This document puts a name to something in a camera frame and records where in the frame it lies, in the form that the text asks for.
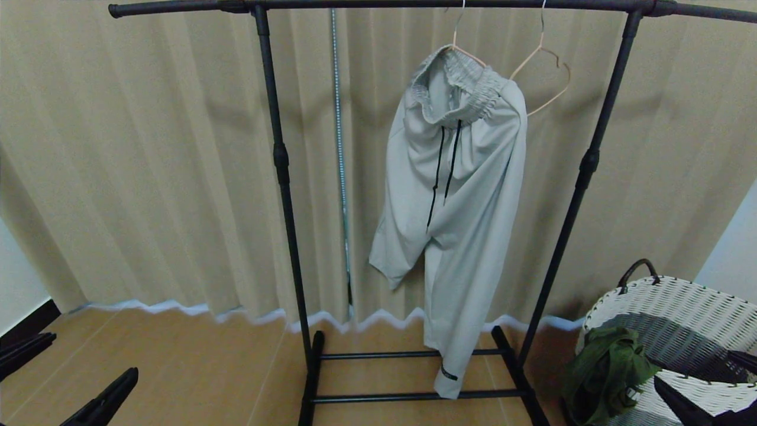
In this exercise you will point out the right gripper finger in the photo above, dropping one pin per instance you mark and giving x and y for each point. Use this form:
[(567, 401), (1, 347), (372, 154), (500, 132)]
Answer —
[(704, 414), (748, 362)]

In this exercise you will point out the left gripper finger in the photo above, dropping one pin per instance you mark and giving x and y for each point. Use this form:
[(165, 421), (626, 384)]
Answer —
[(23, 355), (103, 402)]

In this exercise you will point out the pale grey shorts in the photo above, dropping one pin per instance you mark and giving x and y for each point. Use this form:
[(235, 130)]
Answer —
[(467, 207)]

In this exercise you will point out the pink clothes hanger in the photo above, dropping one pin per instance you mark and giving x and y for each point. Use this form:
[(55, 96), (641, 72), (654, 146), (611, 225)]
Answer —
[(470, 56), (553, 100)]

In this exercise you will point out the white laundry basket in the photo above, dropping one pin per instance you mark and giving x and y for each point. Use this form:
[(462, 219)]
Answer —
[(698, 307)]

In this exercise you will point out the black clothes rack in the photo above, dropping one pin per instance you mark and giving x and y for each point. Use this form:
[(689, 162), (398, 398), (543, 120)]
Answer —
[(278, 160)]

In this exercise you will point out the green garment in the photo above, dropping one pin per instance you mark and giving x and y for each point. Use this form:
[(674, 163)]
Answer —
[(609, 367)]

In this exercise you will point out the beige curtain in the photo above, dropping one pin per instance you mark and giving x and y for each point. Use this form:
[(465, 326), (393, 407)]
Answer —
[(148, 177)]

